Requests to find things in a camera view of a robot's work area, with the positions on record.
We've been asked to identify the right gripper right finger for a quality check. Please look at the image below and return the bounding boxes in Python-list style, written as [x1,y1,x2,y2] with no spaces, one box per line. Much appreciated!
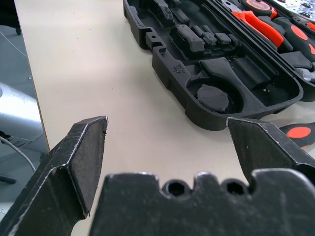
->
[226,117,315,184]

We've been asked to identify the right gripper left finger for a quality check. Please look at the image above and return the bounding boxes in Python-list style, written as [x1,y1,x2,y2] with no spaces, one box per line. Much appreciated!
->
[0,115,109,236]

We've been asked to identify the orange black handled screwdriver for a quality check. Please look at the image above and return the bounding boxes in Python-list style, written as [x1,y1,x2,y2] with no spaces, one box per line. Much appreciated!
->
[279,122,315,149]

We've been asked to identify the black tool case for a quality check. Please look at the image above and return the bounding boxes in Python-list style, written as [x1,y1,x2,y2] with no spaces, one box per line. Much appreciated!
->
[122,0,315,131]

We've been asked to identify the orange black tape measure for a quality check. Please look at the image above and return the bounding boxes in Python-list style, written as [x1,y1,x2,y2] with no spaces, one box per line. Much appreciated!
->
[240,0,278,19]

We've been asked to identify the black chair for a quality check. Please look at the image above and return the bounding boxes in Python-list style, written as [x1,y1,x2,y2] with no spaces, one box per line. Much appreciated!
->
[0,0,22,35]

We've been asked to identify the thin white cable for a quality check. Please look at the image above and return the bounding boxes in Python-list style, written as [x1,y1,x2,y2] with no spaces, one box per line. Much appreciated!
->
[0,136,35,171]

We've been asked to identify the hammer with orange black handle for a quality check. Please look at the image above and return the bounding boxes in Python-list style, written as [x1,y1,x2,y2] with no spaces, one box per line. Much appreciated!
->
[273,17,315,83]

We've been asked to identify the orange handled pliers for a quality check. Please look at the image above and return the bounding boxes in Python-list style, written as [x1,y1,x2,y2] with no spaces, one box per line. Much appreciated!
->
[222,0,292,49]

